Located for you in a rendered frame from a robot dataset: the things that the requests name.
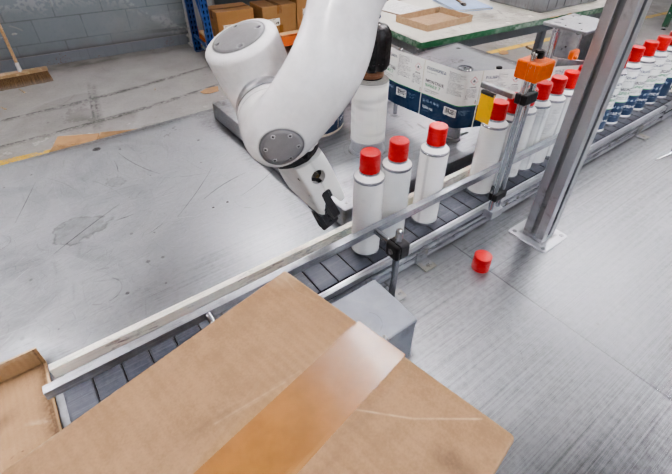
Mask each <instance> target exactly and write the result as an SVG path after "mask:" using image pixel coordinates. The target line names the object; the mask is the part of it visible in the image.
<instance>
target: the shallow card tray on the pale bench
mask: <svg viewBox="0 0 672 474"><path fill-rule="evenodd" d="M472 17H473V15H471V14H467V13H463V12H459V11H456V10H452V9H448V8H444V7H440V6H439V7H434V8H429V9H424V10H419V11H415V12H410V13H405V14H399V15H396V22H397V23H400V24H403V25H406V26H409V27H412V28H416V29H419V30H422V31H425V32H430V31H434V30H439V29H443V28H447V27H451V26H456V25H460V24H464V23H468V22H472Z"/></svg>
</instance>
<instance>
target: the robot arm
mask: <svg viewBox="0 0 672 474"><path fill-rule="evenodd" d="M386 2H387V0H307V2H306V7H305V12H304V15H303V19H302V22H301V25H300V28H299V31H298V34H297V36H296V39H295V41H294V43H293V46H292V48H291V50H290V52H289V54H287V51H286V49H285V46H284V44H283V42H282V39H281V37H280V34H279V32H278V29H277V27H276V26H275V24H274V23H273V22H271V21H269V20H266V19H249V20H245V21H242V22H239V23H236V24H234V25H232V26H230V27H228V28H226V29H225V30H223V31H222V32H220V33H219V34H218V35H216V36H215V37H214V38H213V39H212V41H211V42H210V43H209V45H208V46H207V49H206V52H205V58H206V61H207V63H208V65H209V66H210V68H211V70H212V72H213V73H214V75H215V77H216V79H217V80H218V82H219V84H220V85H221V87H222V89H223V91H224V92H225V94H226V96H227V98H228V99H229V101H230V103H231V105H232V106H233V109H234V111H235V113H236V116H237V120H238V124H239V129H240V134H241V138H242V141H243V143H244V146H245V148H246V150H247V151H248V153H249V154H250V156H251V157H252V158H253V159H254V160H255V161H257V162H258V163H260V164H262V165H264V166H267V167H274V168H278V170H279V172H280V174H281V175H282V177H283V179H284V181H285V182H286V184H287V185H288V186H289V188H290V189H291V190H292V191H293V192H294V193H295V194H296V195H297V196H299V197H300V198H301V199H302V200H303V201H304V202H305V203H306V204H307V205H308V207H309V208H310V209H311V210H312V211H311V212H312V214H313V216H314V218H315V220H316V222H317V224H318V225H319V226H320V227H321V228H322V229H323V230H326V229H327V228H329V227H330V226H331V225H332V224H334V223H335V222H336V221H337V220H338V215H339V214H340V212H339V210H338V208H337V206H336V205H335V203H334V201H333V199H332V198H331V196H334V197H335V198H337V199H338V200H340V201H342V200H343V199H344V198H345V194H344V192H343V190H342V187H341V185H340V183H339V181H338V179H337V177H336V175H335V173H334V171H333V169H332V167H331V165H330V164H329V162H328V160H327V159H326V157H325V155H324V154H323V152H322V151H321V149H320V148H319V147H318V146H319V140H320V139H321V138H322V136H323V135H324V134H325V133H326V132H327V131H328V129H329V128H330V127H331V126H332V125H333V123H334V122H335V121H336V120H337V119H338V117H339V116H340V115H341V114H342V112H343V111H344V110H345V108H346V107H347V106H348V104H349V103H350V101H351V100H352V98H353V97H354V95H355V93H356V92H357V90H358V88H359V86H360V84H361V82H362V80H363V78H364V76H365V73H366V71H367V68H368V66H369V63H370V59H371V56H372V52H373V48H374V43H375V39H376V33H377V26H378V21H379V17H380V14H381V11H382V9H383V7H384V5H385V3H386Z"/></svg>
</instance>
